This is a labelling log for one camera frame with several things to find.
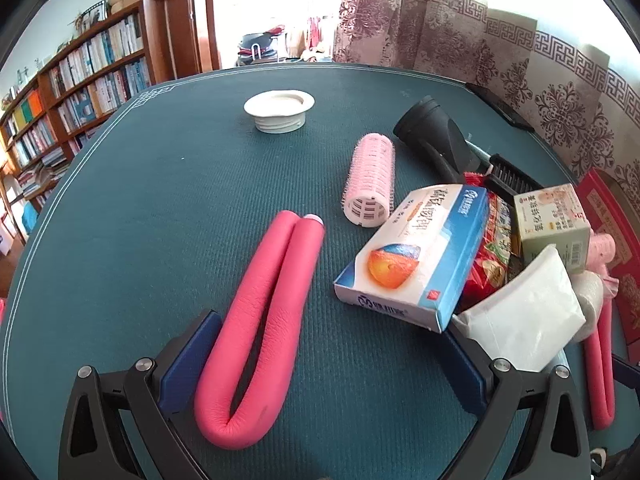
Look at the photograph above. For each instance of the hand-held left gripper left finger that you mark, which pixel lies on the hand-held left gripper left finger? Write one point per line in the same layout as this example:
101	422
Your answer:
192	355

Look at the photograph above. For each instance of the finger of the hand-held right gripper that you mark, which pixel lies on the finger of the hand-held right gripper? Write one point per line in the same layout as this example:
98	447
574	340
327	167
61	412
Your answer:
627	371

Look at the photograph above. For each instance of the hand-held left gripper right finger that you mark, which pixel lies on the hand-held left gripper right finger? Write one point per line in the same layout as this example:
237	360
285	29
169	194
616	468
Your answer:
465	380

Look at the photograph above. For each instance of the bent pink foam curler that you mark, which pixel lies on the bent pink foam curler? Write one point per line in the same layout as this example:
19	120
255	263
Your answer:
602	375
280	280

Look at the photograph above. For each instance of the red snack packet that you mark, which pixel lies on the red snack packet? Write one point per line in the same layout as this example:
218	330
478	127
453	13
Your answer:
492	260

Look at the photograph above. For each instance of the blue and white medicine box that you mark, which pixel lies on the blue and white medicine box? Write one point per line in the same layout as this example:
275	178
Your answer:
415	250

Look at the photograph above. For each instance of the red tin container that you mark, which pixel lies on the red tin container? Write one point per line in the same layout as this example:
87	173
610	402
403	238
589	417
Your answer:
615	210

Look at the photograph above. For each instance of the beige and green medicine box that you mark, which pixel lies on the beige and green medicine box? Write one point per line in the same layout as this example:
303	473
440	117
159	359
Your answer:
550	220

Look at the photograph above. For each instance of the black comb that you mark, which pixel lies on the black comb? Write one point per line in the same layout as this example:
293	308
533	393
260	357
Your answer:
515	175

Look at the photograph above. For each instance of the clear plastic wrap roll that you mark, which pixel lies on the clear plastic wrap roll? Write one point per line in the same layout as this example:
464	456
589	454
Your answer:
590	300

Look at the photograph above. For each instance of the white tissue packet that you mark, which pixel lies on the white tissue packet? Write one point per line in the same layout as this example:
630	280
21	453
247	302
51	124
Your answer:
530	310

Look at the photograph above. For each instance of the teal table mat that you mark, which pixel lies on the teal table mat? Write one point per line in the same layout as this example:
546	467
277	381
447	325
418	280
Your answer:
150	200

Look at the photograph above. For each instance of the black hair dryer nozzle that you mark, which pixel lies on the black hair dryer nozzle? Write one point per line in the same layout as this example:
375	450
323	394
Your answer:
440	127

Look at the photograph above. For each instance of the white plastic flange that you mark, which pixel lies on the white plastic flange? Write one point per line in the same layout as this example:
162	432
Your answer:
265	105

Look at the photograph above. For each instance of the black phone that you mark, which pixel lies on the black phone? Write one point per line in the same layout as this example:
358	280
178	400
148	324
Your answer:
500	107

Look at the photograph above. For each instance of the rows of books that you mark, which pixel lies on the rows of books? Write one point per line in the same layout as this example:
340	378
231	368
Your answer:
100	55

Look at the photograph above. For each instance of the wooden bookshelf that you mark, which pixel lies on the wooden bookshelf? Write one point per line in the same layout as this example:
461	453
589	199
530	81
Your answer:
155	35

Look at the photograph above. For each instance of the patterned purple curtain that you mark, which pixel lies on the patterned purple curtain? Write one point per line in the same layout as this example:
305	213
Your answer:
450	35

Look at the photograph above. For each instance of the wooden door frame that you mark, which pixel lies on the wooden door frame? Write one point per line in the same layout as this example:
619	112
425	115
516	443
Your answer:
182	20

